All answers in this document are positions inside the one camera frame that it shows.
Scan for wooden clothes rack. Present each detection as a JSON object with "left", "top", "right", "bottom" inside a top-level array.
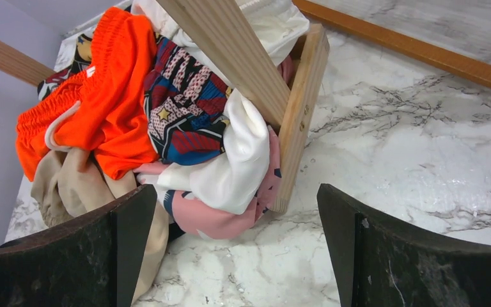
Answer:
[{"left": 0, "top": 0, "right": 330, "bottom": 214}]

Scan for white garment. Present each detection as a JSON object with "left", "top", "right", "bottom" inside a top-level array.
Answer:
[{"left": 130, "top": 0, "right": 311, "bottom": 216}]

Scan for comic print shorts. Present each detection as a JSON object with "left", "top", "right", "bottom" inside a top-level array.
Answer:
[{"left": 16, "top": 32, "right": 230, "bottom": 178}]

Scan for pink patterned garment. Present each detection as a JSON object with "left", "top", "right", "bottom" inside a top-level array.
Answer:
[{"left": 133, "top": 55, "right": 296, "bottom": 240}]

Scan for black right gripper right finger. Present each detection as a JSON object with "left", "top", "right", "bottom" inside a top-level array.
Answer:
[{"left": 316, "top": 184, "right": 491, "bottom": 306}]

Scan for beige shorts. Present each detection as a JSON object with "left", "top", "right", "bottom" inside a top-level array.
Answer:
[{"left": 31, "top": 148, "right": 169, "bottom": 301}]

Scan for orange wooden slatted shelf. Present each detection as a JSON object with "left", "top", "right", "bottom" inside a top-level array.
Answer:
[{"left": 294, "top": 1, "right": 491, "bottom": 89}]

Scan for orange mesh shorts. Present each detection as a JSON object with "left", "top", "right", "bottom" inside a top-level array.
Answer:
[{"left": 16, "top": 7, "right": 157, "bottom": 180}]

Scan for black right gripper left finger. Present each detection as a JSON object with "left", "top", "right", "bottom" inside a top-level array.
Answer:
[{"left": 0, "top": 185, "right": 157, "bottom": 306}]

